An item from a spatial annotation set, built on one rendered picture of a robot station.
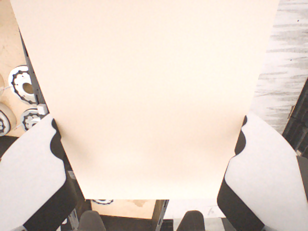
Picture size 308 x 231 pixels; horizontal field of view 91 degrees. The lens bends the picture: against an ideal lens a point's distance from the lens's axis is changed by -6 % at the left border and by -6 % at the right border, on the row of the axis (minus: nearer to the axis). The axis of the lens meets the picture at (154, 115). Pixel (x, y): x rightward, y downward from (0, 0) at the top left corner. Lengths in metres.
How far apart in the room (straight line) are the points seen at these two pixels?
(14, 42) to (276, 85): 0.75
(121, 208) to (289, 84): 0.79
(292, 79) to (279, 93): 0.06
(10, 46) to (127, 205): 0.64
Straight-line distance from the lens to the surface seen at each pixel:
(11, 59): 0.51
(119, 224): 0.83
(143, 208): 0.77
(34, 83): 0.36
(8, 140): 0.64
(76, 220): 0.69
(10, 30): 0.49
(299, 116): 1.28
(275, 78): 0.66
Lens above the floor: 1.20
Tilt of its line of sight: 60 degrees down
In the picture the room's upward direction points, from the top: 179 degrees counter-clockwise
